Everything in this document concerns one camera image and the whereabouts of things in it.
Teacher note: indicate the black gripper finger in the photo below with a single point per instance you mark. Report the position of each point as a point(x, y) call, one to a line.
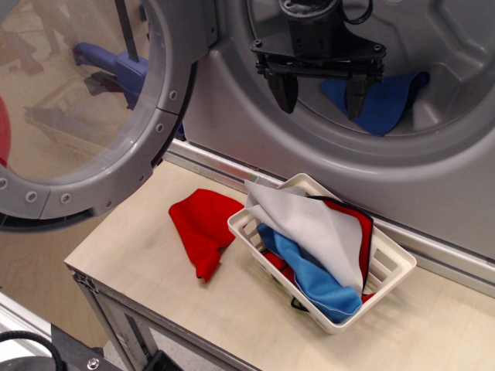
point(355, 94)
point(285, 89)

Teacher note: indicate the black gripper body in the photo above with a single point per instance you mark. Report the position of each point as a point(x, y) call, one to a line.
point(319, 44)

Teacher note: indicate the light grey cloth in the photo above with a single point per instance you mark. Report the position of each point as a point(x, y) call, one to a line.
point(333, 239)

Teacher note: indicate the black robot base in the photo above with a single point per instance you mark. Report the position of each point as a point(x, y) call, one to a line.
point(48, 348)

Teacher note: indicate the grey washing machine front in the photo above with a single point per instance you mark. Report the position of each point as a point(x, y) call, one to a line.
point(433, 174)

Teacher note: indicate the white plastic laundry basket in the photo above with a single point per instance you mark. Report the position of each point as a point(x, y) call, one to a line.
point(389, 264)

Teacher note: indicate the grey round machine door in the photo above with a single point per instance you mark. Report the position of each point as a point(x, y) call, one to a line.
point(75, 156)

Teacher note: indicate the dark blue cloth in drum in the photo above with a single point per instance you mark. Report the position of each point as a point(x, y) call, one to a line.
point(385, 104)

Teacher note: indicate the red cloth on table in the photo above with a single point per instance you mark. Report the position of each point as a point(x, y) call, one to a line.
point(201, 221)

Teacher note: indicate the blue clamp behind door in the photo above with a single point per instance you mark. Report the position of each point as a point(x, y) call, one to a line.
point(117, 74)

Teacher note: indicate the red cloth with black trim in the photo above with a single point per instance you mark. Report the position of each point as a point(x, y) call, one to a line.
point(367, 225)

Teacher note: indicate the light blue cloth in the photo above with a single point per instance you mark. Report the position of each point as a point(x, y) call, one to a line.
point(336, 302)

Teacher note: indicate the red object behind door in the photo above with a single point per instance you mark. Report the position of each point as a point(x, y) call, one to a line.
point(5, 134)

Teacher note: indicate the aluminium rail under machine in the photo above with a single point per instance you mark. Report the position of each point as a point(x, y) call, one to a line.
point(449, 262)

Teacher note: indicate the aluminium table frame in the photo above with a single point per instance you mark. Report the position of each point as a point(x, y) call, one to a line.
point(130, 327)

